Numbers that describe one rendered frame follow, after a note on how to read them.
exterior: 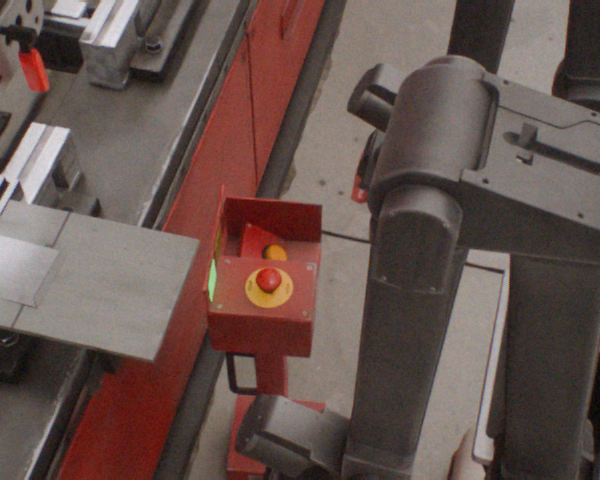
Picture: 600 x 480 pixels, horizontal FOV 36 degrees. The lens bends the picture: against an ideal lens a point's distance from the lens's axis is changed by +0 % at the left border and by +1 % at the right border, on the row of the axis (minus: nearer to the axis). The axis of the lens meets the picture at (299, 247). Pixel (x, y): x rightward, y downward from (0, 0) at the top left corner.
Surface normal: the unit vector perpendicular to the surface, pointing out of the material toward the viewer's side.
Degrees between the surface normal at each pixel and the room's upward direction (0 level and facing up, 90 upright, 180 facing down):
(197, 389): 0
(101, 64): 90
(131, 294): 0
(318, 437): 27
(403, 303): 90
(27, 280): 0
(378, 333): 90
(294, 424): 22
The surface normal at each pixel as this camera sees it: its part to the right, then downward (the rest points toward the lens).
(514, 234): -0.26, 0.79
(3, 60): 0.97, 0.20
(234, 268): 0.00, -0.58
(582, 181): 0.21, -0.51
